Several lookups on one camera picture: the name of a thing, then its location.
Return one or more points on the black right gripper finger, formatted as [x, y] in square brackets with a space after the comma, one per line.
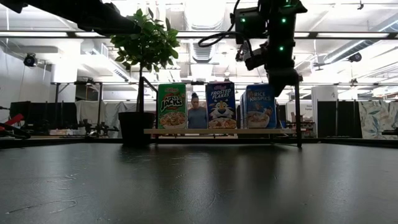
[280, 88]

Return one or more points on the Rice Krispies cereal box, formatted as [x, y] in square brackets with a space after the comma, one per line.
[242, 112]
[260, 109]

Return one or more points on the Frosted Flakes cereal box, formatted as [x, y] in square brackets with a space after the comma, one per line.
[221, 105]

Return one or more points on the Apple Jacks cereal box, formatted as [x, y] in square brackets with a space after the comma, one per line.
[172, 105]

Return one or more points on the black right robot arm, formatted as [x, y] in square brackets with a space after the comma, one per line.
[280, 18]

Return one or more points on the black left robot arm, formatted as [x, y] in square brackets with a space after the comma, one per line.
[87, 14]

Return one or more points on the wooden shelf board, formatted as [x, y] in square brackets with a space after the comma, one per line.
[217, 131]

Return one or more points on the white column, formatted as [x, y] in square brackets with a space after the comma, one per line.
[323, 93]

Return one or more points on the black partition panel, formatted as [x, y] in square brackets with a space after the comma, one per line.
[339, 118]
[40, 115]

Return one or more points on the black ceiling spotlight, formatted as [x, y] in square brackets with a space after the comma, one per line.
[355, 57]
[30, 60]

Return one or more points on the person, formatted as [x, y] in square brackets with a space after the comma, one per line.
[197, 115]

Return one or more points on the floral fabric panel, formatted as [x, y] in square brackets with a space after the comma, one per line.
[377, 119]

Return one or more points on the black table mat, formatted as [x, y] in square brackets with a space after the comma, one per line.
[217, 186]

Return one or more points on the green potted plant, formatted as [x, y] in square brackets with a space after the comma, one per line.
[146, 46]

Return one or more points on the white hanging cloth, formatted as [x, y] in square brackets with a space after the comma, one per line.
[109, 115]

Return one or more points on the red black device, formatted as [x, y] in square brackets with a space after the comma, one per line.
[14, 119]

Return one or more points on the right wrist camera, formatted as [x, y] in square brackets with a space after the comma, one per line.
[255, 59]

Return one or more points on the black overhead camera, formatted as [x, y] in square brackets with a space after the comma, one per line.
[239, 55]

